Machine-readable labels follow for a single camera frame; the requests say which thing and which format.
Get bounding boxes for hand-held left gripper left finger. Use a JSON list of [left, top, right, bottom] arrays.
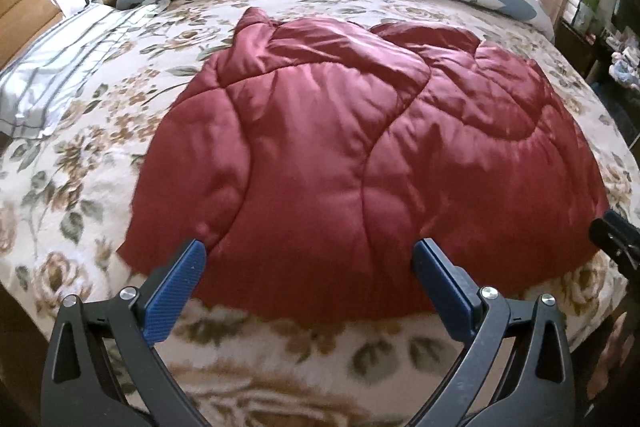
[[42, 238, 211, 427]]

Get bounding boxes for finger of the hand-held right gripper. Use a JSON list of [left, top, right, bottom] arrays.
[[589, 211, 640, 270]]

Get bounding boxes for white and green storage boxes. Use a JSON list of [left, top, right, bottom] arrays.
[[562, 0, 601, 40]]

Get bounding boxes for black screen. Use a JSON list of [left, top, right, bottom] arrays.
[[612, 0, 640, 32]]

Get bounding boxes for floral fleece blanket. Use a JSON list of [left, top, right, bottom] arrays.
[[0, 0, 640, 427]]

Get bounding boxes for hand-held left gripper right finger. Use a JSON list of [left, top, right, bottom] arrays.
[[405, 237, 588, 427]]

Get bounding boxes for striped grey pillow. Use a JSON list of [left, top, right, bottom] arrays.
[[0, 2, 166, 140]]

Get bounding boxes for red puffer jacket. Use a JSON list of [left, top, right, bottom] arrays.
[[116, 7, 608, 325]]

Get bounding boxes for pile of soft toys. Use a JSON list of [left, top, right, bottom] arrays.
[[607, 42, 640, 90]]

